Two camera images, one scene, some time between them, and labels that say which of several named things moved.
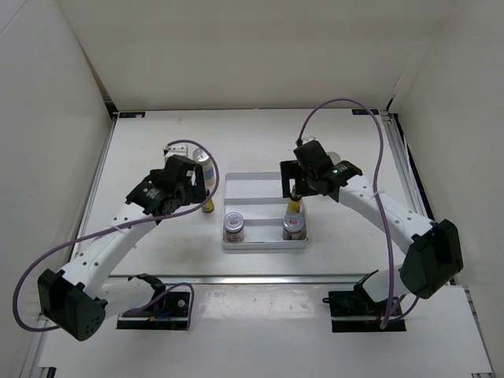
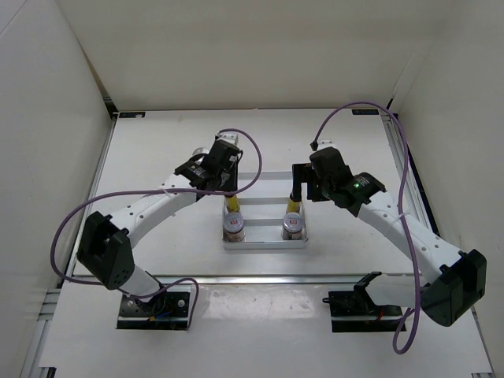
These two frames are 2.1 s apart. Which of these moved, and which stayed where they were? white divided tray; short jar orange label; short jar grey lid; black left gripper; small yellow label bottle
Moved: black left gripper; small yellow label bottle
Stayed: short jar grey lid; white divided tray; short jar orange label
